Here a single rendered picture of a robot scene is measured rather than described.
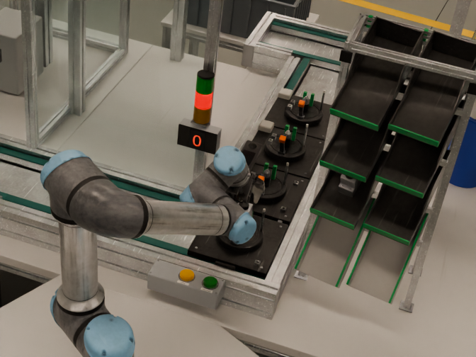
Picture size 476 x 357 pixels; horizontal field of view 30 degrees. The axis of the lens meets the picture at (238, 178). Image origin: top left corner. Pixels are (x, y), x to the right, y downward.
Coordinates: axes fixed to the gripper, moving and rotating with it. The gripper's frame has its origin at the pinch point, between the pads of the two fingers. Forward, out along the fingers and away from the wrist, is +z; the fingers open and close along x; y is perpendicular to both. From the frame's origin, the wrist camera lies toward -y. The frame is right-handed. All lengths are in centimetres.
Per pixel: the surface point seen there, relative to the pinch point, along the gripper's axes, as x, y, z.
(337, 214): 27.4, 2.5, -6.9
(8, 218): -67, 29, 5
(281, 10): -38, -116, 147
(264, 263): 10.2, 19.3, 8.9
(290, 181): 6.3, -12.1, 36.2
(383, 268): 43.1, 11.4, 5.6
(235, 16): -60, -110, 154
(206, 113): -17.1, -16.0, -3.9
